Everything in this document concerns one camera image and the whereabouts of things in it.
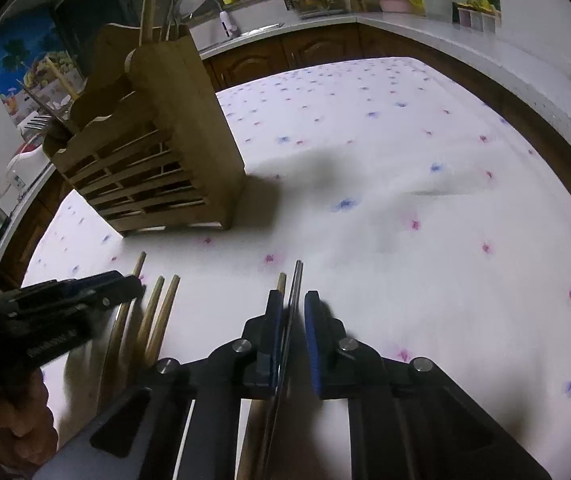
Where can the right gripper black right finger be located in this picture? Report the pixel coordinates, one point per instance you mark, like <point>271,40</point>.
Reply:
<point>407,420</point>

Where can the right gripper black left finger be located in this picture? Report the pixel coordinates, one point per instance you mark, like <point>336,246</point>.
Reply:
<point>180,420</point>

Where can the wooden chopstick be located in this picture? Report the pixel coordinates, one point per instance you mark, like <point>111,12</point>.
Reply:
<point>146,22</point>
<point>145,329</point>
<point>160,309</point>
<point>110,364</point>

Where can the person's left hand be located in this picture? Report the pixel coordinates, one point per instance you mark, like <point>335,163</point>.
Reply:
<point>28,437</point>

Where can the wooden chopstick on table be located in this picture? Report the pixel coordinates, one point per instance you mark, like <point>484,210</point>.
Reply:
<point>160,309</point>
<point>110,364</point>
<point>145,329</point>

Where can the metal chopstick on table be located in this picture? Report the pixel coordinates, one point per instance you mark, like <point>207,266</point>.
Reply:
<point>268,410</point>

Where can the white floral tablecloth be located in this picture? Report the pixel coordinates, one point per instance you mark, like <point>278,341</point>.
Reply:
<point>425,221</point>

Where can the wooden utensil holder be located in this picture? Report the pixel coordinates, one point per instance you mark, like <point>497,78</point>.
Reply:
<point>147,144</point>

